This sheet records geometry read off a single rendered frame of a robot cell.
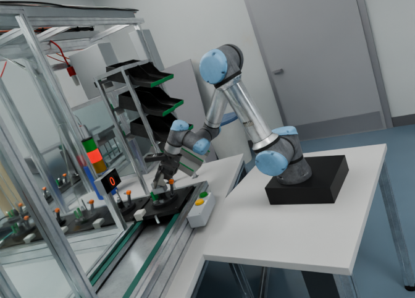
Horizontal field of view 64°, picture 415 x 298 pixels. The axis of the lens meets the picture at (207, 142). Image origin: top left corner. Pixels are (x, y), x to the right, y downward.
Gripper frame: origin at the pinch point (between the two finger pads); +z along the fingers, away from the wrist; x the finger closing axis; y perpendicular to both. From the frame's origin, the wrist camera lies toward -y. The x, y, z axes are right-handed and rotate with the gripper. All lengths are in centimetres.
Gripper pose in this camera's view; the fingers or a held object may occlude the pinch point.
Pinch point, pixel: (156, 183)
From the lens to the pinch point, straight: 168.1
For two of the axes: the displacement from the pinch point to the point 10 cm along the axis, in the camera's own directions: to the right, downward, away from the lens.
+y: 9.1, 4.0, -1.0
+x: 2.4, -3.4, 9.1
